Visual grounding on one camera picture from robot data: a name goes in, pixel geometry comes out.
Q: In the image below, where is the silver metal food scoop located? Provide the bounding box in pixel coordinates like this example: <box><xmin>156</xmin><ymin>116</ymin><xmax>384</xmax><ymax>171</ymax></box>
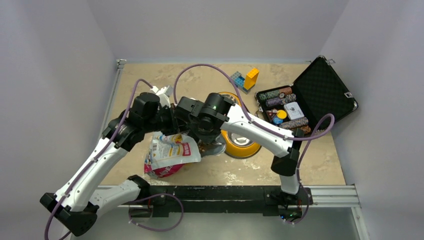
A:
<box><xmin>197</xmin><ymin>135</ymin><xmax>227</xmax><ymax>158</ymax></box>

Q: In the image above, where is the pet food bag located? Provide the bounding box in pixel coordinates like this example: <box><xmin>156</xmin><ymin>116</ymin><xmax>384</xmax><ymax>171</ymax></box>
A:
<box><xmin>143</xmin><ymin>131</ymin><xmax>202</xmax><ymax>179</ymax></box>

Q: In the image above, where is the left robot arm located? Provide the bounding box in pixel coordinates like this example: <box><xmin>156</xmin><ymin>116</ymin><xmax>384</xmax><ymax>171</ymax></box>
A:
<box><xmin>40</xmin><ymin>86</ymin><xmax>177</xmax><ymax>239</ymax></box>

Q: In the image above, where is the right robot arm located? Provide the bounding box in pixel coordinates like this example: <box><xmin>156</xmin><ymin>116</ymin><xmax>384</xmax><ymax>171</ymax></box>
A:
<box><xmin>174</xmin><ymin>93</ymin><xmax>310</xmax><ymax>220</ymax></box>

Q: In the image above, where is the yellow double pet bowl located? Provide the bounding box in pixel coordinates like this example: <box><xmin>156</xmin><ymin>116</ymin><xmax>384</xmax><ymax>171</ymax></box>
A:
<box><xmin>216</xmin><ymin>91</ymin><xmax>263</xmax><ymax>160</ymax></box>

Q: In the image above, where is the toy brick stack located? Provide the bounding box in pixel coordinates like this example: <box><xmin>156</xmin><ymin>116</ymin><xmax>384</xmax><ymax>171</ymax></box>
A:
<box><xmin>230</xmin><ymin>68</ymin><xmax>260</xmax><ymax>94</ymax></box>

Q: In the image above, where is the yellow round chip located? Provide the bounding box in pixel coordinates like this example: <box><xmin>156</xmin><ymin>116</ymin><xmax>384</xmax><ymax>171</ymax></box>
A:
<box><xmin>276</xmin><ymin>110</ymin><xmax>287</xmax><ymax>120</ymax></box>

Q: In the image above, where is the white playing card box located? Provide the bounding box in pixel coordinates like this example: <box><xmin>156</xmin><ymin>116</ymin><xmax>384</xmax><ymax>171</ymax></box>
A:
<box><xmin>283</xmin><ymin>101</ymin><xmax>305</xmax><ymax>120</ymax></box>

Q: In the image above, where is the black poker chip case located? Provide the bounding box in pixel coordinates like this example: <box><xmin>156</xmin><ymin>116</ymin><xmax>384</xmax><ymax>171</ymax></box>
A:
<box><xmin>254</xmin><ymin>55</ymin><xmax>359</xmax><ymax>135</ymax></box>

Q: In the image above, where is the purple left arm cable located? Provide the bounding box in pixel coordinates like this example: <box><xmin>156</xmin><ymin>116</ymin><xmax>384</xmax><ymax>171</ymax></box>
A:
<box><xmin>43</xmin><ymin>78</ymin><xmax>154</xmax><ymax>240</ymax></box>

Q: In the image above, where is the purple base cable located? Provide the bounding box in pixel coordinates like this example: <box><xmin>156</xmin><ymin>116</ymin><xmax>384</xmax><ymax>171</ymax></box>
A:
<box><xmin>128</xmin><ymin>193</ymin><xmax>185</xmax><ymax>233</ymax></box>

